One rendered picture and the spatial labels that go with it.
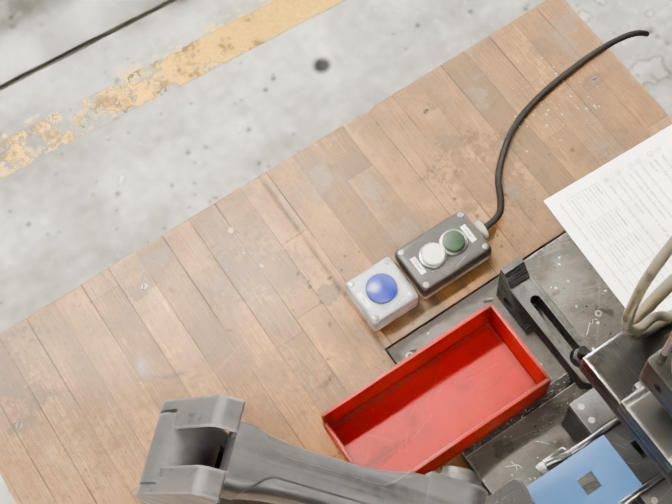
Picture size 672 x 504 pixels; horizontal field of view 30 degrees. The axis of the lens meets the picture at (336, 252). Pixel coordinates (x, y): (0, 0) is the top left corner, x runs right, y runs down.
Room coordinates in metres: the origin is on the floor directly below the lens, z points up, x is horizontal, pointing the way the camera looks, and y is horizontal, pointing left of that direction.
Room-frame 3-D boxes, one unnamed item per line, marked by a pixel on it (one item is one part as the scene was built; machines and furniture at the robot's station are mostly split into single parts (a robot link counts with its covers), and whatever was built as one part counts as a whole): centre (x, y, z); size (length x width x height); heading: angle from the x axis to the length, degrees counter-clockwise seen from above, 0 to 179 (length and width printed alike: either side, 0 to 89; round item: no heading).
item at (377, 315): (0.58, -0.05, 0.90); 0.07 x 0.07 x 0.06; 26
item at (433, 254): (0.62, -0.12, 0.93); 0.03 x 0.03 x 0.02
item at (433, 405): (0.42, -0.09, 0.93); 0.25 x 0.12 x 0.06; 116
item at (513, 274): (0.54, -0.22, 0.95); 0.06 x 0.03 x 0.09; 26
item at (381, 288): (0.58, -0.05, 0.93); 0.04 x 0.04 x 0.02
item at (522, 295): (0.48, -0.25, 0.95); 0.15 x 0.03 x 0.10; 26
